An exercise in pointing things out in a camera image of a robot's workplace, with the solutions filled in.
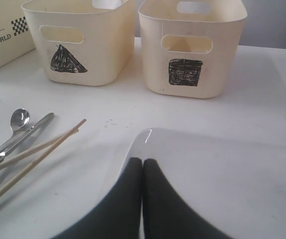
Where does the wooden chopstick right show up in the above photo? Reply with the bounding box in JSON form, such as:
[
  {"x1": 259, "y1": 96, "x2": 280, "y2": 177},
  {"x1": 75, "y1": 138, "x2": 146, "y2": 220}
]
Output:
[{"x1": 0, "y1": 119, "x2": 86, "y2": 197}]

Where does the cream bin with circle mark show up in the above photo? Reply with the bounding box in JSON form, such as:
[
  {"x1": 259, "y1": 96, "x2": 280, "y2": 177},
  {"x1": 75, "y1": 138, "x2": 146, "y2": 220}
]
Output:
[{"x1": 0, "y1": 0, "x2": 35, "y2": 67}]

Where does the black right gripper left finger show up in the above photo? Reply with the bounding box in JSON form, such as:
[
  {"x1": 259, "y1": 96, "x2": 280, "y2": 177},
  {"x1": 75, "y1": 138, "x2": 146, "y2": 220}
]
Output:
[{"x1": 54, "y1": 157, "x2": 143, "y2": 239}]

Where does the steel table knife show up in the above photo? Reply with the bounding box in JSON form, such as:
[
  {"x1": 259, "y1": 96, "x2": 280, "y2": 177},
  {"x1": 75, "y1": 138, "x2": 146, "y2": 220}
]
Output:
[{"x1": 0, "y1": 113, "x2": 54, "y2": 162}]

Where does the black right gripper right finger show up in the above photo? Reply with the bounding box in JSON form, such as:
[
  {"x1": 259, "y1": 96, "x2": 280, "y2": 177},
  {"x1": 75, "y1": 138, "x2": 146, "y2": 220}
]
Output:
[{"x1": 142, "y1": 159, "x2": 230, "y2": 239}]

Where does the cream bin with square mark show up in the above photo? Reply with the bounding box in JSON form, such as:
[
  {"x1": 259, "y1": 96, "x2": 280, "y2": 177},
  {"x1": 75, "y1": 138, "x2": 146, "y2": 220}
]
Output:
[{"x1": 138, "y1": 0, "x2": 248, "y2": 99}]

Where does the white square plate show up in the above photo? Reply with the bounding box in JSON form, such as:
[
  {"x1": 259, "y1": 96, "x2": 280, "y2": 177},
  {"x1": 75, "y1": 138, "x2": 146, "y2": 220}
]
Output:
[{"x1": 54, "y1": 127, "x2": 286, "y2": 239}]

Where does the cream bin with triangle mark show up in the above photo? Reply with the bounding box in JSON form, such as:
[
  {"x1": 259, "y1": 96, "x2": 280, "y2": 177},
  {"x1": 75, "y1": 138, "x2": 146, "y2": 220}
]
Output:
[{"x1": 21, "y1": 0, "x2": 136, "y2": 86}]

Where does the steel spoon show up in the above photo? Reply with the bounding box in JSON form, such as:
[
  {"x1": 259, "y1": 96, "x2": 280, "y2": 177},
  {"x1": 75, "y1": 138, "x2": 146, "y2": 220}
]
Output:
[{"x1": 0, "y1": 109, "x2": 30, "y2": 153}]

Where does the white backdrop curtain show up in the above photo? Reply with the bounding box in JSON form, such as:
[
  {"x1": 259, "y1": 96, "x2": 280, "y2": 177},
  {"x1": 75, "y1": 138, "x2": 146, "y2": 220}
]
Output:
[{"x1": 240, "y1": 0, "x2": 286, "y2": 49}]

